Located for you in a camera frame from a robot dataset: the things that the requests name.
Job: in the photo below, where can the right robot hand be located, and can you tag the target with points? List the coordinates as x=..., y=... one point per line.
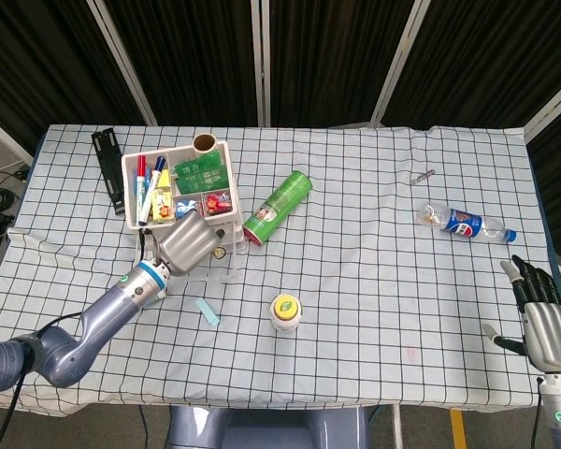
x=551, y=337

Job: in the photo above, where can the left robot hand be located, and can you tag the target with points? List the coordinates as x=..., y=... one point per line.
x=187, y=243

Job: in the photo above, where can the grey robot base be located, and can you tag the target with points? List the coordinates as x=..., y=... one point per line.
x=262, y=430

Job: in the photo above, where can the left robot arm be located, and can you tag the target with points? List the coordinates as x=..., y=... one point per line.
x=98, y=313

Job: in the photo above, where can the blue snack packet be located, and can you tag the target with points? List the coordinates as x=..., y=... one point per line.
x=184, y=207

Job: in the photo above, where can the yellow snack packet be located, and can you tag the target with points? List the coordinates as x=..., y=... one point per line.
x=163, y=206

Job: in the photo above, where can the red snack packet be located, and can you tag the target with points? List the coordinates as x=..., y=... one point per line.
x=217, y=202

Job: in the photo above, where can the green tea packet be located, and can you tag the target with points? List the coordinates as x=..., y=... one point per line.
x=212, y=157
x=205, y=180

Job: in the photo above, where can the light blue eraser piece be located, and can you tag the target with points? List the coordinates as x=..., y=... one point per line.
x=208, y=312

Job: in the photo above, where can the blue capped whiteboard marker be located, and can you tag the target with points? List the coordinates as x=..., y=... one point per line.
x=160, y=163

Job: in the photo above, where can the red capped whiteboard marker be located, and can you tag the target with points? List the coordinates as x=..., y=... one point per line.
x=141, y=163

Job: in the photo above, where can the green chips can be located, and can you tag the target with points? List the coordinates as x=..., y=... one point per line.
x=278, y=206

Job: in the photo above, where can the cardboard roll tube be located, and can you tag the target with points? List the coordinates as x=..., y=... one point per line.
x=206, y=146

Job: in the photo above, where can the white bottle yellow cap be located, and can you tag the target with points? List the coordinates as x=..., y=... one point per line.
x=285, y=311

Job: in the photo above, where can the clear bottle blue label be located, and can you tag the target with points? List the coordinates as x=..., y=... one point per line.
x=463, y=222

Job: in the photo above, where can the blue checkered tablecloth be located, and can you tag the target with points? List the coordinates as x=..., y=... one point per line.
x=355, y=304

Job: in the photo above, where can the dark folding screen divider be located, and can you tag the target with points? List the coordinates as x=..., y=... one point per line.
x=191, y=47

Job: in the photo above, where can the white desk organizer box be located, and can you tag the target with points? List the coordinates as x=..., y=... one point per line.
x=128, y=187

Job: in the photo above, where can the black plastic bracket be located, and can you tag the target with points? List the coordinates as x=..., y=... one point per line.
x=108, y=168

